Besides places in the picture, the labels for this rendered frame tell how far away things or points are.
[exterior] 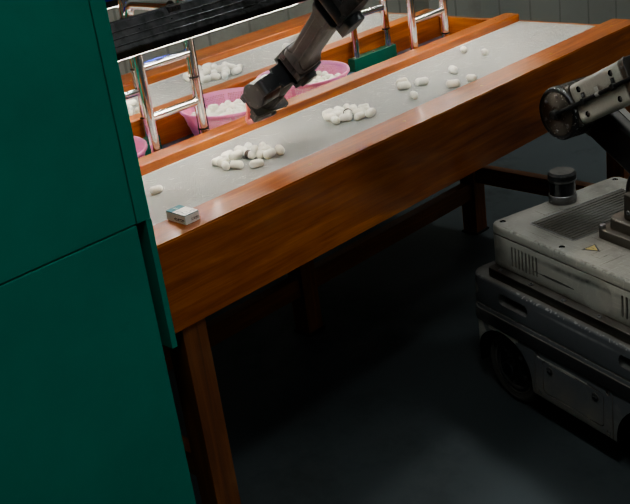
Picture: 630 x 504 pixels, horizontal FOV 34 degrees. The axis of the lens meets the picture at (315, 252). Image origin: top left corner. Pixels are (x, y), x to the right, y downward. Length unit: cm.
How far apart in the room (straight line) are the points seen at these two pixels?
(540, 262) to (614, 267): 22
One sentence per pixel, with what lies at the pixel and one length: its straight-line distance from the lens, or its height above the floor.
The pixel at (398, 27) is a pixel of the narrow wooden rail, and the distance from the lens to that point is 349.
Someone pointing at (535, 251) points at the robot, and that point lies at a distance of 249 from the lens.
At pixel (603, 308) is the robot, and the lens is 237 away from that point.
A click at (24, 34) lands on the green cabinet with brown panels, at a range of 170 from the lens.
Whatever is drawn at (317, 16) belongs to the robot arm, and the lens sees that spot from 197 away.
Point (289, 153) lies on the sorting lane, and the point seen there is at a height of 74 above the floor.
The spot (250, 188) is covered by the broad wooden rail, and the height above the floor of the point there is 77.
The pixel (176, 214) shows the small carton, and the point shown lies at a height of 78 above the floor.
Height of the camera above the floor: 149
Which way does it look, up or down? 24 degrees down
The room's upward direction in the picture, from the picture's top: 8 degrees counter-clockwise
